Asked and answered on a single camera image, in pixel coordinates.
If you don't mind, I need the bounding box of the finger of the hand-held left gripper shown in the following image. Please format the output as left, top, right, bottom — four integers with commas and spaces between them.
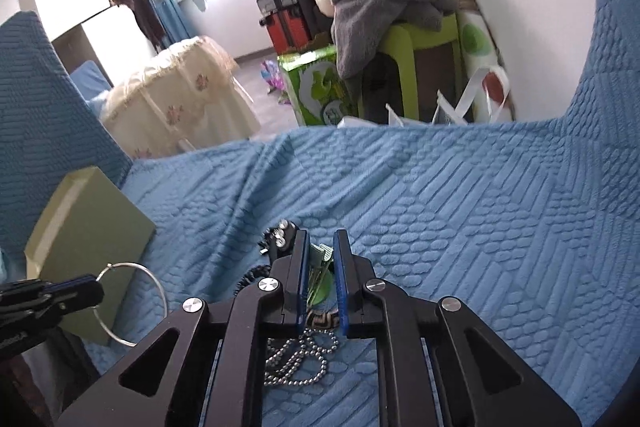
30, 282, 106, 323
0, 275, 98, 303

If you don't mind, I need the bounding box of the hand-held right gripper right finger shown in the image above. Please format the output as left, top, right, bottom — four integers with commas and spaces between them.
334, 229, 585, 427

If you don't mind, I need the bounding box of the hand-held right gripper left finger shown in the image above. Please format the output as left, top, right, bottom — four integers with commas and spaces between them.
56, 230, 311, 427

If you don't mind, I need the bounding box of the green patterned hair accessory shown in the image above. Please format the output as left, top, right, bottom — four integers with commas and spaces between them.
307, 243, 335, 305

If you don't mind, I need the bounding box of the silver hoop ring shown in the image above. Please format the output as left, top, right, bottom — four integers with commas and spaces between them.
93, 261, 169, 348

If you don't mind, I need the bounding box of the pale green cardboard box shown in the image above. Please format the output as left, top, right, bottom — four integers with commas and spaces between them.
24, 166, 157, 348

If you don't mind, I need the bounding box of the black charm with silver beads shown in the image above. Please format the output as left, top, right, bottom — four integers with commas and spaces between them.
259, 219, 301, 254

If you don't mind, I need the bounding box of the brown patterned hair band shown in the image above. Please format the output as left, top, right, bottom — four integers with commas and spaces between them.
306, 311, 342, 333

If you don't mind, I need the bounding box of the green printed carton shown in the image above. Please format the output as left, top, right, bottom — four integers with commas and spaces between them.
277, 44, 358, 128

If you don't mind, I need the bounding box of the light blue bedding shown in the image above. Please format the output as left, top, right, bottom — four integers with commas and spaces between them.
70, 59, 113, 118

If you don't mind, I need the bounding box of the purple patterned cloth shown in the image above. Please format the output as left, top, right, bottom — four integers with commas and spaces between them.
260, 58, 293, 105

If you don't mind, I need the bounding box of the cream lace furniture cover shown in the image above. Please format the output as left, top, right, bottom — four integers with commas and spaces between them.
100, 36, 262, 159

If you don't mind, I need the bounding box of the green plastic stool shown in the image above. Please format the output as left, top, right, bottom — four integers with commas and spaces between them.
357, 14, 466, 124

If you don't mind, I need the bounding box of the red suitcase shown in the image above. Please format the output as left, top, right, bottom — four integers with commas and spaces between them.
260, 9, 316, 55

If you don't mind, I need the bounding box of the spotted rolled mat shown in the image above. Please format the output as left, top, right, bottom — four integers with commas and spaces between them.
432, 0, 516, 122

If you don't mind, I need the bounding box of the grey fleece blanket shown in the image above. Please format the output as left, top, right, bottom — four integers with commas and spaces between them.
331, 0, 458, 80

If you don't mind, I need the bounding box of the black bead bracelet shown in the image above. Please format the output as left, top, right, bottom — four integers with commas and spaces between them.
235, 263, 273, 300

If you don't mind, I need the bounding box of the silver ball chain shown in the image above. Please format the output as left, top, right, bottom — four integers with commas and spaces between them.
264, 328, 342, 389

